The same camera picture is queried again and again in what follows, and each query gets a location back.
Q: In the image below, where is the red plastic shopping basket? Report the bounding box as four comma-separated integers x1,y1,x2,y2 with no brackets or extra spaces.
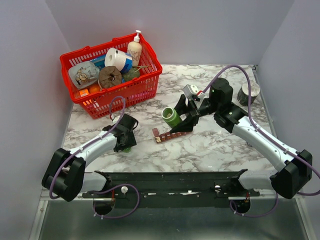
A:
60,32,163,119

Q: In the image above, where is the brown paper roll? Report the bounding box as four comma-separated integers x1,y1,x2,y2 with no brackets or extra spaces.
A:
98,66,123,89

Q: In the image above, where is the orange small box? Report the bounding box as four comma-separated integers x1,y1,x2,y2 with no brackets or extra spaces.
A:
78,88,90,98

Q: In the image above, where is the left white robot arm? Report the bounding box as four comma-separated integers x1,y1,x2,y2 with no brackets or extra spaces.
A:
41,113,139,202

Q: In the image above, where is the green pill bottle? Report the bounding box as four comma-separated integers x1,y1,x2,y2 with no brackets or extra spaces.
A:
161,107,182,128

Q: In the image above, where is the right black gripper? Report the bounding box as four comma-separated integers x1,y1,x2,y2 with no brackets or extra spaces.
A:
164,93,220,134

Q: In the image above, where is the green round vegetable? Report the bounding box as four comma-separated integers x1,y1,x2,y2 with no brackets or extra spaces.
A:
122,67,140,82

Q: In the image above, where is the blue package in basket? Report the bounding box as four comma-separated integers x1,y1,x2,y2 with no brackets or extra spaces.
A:
90,55,106,70

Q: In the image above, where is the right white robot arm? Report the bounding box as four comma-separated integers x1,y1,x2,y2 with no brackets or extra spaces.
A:
170,77,313,199

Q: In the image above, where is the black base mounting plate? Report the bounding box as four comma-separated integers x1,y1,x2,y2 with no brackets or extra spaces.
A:
51,171,293,209

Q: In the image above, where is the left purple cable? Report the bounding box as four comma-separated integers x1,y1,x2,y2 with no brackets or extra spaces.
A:
48,95,141,220

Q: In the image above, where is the aluminium rail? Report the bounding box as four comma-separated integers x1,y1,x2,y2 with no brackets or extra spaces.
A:
39,178,305,201

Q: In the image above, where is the white lotion pump bottle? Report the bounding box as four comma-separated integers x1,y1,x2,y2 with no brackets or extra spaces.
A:
127,30,142,67

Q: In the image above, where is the camouflage tape roll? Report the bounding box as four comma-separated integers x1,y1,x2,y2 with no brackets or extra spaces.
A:
236,81,261,106

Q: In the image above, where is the white cartoon pouch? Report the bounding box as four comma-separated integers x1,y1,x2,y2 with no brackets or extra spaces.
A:
68,61,100,90

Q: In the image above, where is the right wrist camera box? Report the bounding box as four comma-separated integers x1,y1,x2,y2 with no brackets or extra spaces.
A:
182,84,207,102

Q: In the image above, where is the white toilet paper roll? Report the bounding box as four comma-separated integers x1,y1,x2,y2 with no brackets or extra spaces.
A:
104,48,133,74

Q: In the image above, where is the orange fruit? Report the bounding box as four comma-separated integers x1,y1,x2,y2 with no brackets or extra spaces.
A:
88,83,101,94

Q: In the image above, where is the purple cable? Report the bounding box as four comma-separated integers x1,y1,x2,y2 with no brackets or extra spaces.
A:
202,64,320,218
48,95,141,220

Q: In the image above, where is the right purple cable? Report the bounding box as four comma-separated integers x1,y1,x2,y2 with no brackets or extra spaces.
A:
202,64,320,218

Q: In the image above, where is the brown weekly pill organizer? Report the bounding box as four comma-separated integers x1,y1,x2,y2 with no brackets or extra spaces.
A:
152,128,190,144

